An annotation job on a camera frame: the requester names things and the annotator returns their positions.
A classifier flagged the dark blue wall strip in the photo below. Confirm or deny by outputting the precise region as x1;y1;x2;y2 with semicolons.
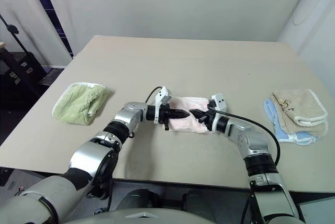
24;0;74;58

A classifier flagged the light blue folded towel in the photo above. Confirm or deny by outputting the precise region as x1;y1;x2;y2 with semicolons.
262;98;326;147

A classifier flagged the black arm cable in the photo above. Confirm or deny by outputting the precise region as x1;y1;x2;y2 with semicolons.
144;86;163;104
215;110;282;224

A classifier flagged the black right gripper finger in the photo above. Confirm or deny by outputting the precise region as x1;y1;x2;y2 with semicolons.
189;108;209;117
192;113;208;124

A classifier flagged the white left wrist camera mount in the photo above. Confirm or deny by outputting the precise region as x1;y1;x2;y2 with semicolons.
153;85;173;125

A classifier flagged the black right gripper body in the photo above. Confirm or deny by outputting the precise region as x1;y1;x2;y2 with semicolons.
203;105;217;132

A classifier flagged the black tripod stand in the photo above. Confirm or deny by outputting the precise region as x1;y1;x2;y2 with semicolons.
0;13;46;85

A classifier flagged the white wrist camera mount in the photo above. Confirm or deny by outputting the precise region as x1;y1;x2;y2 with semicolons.
153;85;173;125
207;93;228;113

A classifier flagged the green folded towel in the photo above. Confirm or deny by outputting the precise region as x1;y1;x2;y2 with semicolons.
52;81;111;126

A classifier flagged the dark rounded shape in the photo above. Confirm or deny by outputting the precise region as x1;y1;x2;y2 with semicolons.
118;188;161;212

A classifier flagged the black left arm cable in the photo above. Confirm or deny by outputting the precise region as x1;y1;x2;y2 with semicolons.
144;86;163;104

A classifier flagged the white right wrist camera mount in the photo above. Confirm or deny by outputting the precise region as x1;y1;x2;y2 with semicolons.
207;93;228;113

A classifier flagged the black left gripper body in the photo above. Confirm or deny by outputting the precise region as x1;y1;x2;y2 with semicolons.
158;104;174;132

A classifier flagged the beige folded towel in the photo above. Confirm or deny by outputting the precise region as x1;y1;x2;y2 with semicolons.
271;88;329;137

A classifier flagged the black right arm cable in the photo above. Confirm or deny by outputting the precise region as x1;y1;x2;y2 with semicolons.
215;110;282;224

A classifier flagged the pink towel with white trim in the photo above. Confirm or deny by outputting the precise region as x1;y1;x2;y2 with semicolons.
167;96;218;135

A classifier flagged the black equipment case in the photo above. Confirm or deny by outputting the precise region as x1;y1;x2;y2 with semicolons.
0;50;46;90

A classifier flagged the grey robot torso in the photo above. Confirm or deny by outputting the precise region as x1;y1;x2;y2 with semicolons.
60;207;302;224

